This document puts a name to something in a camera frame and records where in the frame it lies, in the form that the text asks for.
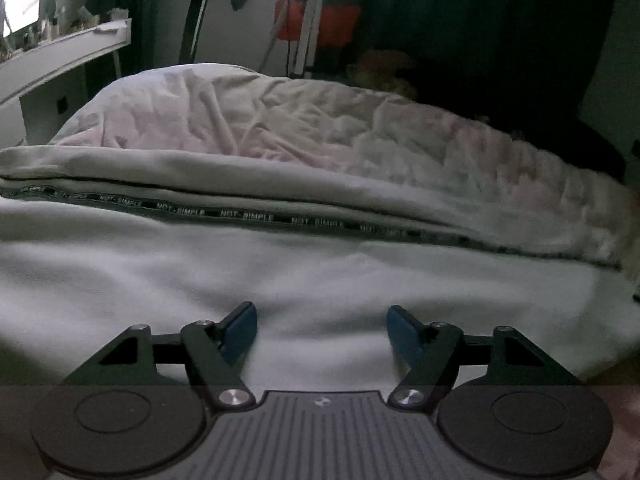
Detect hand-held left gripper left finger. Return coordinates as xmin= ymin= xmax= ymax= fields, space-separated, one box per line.
xmin=60 ymin=301 xmax=259 ymax=411

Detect white metal stand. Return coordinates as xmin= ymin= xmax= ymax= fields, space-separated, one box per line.
xmin=289 ymin=0 xmax=329 ymax=80

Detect pale pink crumpled bed blanket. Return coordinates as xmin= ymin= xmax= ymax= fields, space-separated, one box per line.
xmin=52 ymin=62 xmax=640 ymax=281

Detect cluster of small desk bottles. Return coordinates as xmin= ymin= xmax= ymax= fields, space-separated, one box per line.
xmin=22 ymin=6 xmax=128 ymax=43

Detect brown plush toy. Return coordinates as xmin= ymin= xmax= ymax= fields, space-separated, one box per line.
xmin=346 ymin=49 xmax=420 ymax=102

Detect white pants with black band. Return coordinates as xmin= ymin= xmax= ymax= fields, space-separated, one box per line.
xmin=0 ymin=144 xmax=640 ymax=396

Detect white shelf with small items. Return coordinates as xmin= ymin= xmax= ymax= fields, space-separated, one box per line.
xmin=0 ymin=17 xmax=133 ymax=147

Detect dark curtain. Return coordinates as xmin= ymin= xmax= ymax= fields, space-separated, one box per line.
xmin=325 ymin=0 xmax=618 ymax=128

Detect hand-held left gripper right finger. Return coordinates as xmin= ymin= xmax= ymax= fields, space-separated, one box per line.
xmin=386 ymin=304 xmax=586 ymax=411

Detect white cabinet panel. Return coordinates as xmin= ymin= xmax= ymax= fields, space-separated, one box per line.
xmin=192 ymin=0 xmax=296 ymax=79

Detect black chair back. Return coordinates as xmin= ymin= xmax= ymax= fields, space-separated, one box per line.
xmin=179 ymin=0 xmax=215 ymax=67

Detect red-orange bag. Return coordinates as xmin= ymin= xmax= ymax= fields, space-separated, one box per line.
xmin=274 ymin=0 xmax=362 ymax=49

